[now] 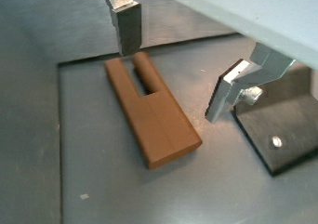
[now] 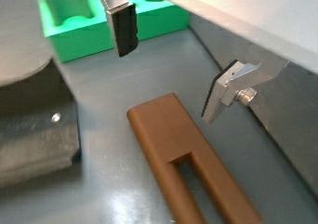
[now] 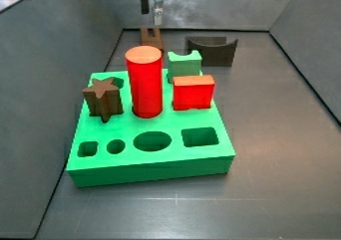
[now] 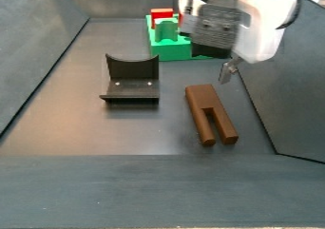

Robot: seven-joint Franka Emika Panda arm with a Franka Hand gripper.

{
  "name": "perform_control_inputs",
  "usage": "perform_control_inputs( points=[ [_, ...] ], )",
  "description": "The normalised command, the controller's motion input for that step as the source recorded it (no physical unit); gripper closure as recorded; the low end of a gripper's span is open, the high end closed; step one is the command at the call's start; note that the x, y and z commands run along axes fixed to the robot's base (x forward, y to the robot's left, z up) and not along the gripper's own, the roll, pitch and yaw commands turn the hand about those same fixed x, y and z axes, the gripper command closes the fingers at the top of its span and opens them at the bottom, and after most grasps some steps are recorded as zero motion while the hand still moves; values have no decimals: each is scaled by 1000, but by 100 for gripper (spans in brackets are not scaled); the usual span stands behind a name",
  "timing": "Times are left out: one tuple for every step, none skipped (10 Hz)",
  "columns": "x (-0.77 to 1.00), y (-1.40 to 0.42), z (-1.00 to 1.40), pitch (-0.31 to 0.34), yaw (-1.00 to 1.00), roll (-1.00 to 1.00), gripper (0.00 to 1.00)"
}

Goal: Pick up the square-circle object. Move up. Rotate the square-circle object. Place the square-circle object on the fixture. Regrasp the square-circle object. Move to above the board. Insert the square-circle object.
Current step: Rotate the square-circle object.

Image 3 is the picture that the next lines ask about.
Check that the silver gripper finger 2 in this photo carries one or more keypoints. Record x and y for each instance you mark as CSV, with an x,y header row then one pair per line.
x,y
145,7
159,11

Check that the brown square-circle forked object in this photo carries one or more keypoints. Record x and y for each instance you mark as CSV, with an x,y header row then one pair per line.
x,y
152,38

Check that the red square block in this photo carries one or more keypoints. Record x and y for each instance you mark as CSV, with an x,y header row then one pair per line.
x,y
193,92

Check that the green fixture base block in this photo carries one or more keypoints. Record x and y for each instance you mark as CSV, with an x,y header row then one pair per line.
x,y
129,149

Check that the red cylinder peg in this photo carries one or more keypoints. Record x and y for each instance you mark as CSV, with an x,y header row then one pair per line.
x,y
145,63

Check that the green notched block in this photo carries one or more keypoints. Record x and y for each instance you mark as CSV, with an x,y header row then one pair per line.
x,y
184,65

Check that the dark grey curved cradle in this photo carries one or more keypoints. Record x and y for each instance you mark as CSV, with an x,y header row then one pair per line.
x,y
216,49

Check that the brown star peg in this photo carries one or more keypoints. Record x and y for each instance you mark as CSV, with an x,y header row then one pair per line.
x,y
104,99

